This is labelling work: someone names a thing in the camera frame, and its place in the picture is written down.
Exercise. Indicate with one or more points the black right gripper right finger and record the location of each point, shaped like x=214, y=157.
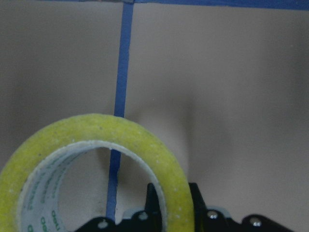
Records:
x=214, y=220

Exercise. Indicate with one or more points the yellow tape roll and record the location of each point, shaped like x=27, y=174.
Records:
x=31, y=179

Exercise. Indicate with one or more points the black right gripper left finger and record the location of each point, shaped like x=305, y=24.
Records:
x=146, y=220

